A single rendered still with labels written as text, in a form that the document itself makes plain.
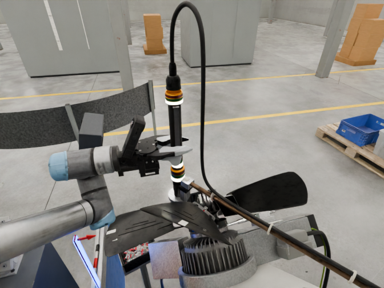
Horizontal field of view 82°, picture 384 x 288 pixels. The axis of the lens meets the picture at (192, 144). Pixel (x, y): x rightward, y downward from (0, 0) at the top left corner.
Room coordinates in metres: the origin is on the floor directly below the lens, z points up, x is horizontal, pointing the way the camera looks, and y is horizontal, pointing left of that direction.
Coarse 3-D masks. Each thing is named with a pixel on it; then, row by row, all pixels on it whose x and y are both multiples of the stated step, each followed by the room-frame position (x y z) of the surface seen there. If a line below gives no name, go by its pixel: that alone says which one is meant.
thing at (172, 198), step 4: (188, 176) 0.50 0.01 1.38; (184, 180) 0.49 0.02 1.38; (192, 180) 0.49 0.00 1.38; (184, 184) 0.48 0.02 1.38; (188, 184) 0.47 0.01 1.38; (172, 188) 0.54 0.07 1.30; (180, 188) 0.48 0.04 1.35; (184, 188) 0.47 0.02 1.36; (188, 188) 0.47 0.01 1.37; (172, 192) 0.52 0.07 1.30; (180, 192) 0.49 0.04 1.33; (184, 192) 0.47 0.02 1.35; (188, 192) 0.49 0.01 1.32; (172, 196) 0.50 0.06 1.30; (184, 196) 0.48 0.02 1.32; (188, 196) 0.49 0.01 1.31; (172, 200) 0.49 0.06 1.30; (176, 200) 0.48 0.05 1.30; (180, 200) 0.48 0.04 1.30; (184, 200) 0.48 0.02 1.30
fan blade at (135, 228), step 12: (120, 216) 0.55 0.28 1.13; (132, 216) 0.53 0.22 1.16; (144, 216) 0.52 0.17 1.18; (108, 228) 0.48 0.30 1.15; (120, 228) 0.47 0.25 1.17; (132, 228) 0.47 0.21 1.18; (144, 228) 0.46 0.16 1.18; (156, 228) 0.46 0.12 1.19; (168, 228) 0.46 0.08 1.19; (108, 240) 0.42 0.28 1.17; (120, 240) 0.42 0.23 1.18; (132, 240) 0.42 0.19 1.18; (144, 240) 0.41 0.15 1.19; (108, 252) 0.37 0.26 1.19; (120, 252) 0.37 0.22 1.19
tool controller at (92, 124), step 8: (88, 120) 1.11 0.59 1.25; (96, 120) 1.13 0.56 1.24; (104, 120) 1.21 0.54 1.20; (88, 128) 1.03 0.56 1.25; (96, 128) 1.05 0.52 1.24; (80, 136) 0.96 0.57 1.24; (88, 136) 0.97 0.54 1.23; (96, 136) 0.98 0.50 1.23; (80, 144) 0.95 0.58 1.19; (88, 144) 0.96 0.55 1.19; (96, 144) 0.97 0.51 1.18
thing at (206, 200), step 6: (198, 192) 0.55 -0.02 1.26; (192, 198) 0.54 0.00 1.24; (198, 198) 0.53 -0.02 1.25; (204, 198) 0.53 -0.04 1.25; (204, 204) 0.52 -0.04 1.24; (210, 204) 0.52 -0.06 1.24; (216, 204) 0.53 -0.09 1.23; (210, 210) 0.50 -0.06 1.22; (216, 210) 0.51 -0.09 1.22; (216, 216) 0.50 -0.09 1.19; (216, 222) 0.47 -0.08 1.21; (222, 222) 0.47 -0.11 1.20
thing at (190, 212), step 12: (168, 204) 0.40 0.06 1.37; (180, 204) 0.43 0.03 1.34; (192, 204) 0.46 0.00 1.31; (156, 216) 0.32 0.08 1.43; (168, 216) 0.33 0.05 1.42; (180, 216) 0.34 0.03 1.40; (192, 216) 0.36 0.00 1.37; (204, 216) 0.41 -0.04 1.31; (192, 228) 0.29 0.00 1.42; (216, 228) 0.36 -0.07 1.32
